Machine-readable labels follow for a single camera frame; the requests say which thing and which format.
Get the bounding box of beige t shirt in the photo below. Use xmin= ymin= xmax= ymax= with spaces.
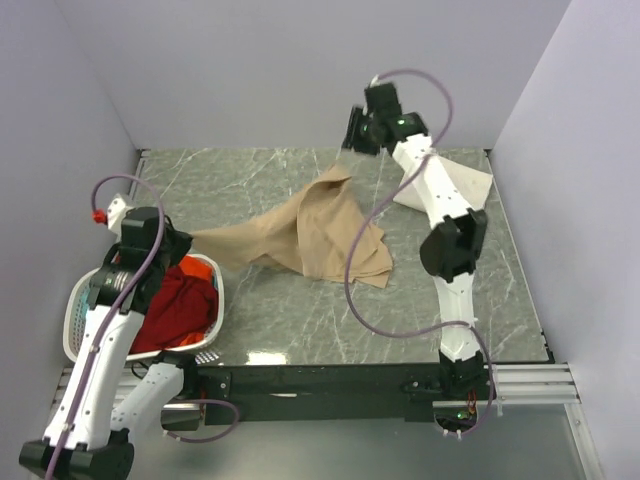
xmin=192 ymin=165 xmax=364 ymax=283

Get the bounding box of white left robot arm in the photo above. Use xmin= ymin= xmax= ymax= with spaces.
xmin=19 ymin=207 xmax=200 ymax=479

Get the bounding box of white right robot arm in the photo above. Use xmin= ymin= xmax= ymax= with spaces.
xmin=342 ymin=80 xmax=488 ymax=399

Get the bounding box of orange t shirt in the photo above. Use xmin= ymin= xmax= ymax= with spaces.
xmin=178 ymin=256 xmax=214 ymax=289

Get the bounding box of red t shirt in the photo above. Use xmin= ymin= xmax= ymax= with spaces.
xmin=130 ymin=266 xmax=219 ymax=354

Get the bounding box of teal t shirt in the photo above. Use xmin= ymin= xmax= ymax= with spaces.
xmin=81 ymin=285 xmax=99 ymax=311

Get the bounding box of folded white t shirt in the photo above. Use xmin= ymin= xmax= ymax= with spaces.
xmin=393 ymin=156 xmax=493 ymax=213

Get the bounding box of white perforated laundry basket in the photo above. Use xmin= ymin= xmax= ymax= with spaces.
xmin=63 ymin=253 xmax=229 ymax=365

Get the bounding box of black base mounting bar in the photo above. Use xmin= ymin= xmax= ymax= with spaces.
xmin=177 ymin=362 xmax=495 ymax=422

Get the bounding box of aluminium frame rail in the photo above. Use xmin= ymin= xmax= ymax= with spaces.
xmin=51 ymin=365 xmax=581 ymax=411

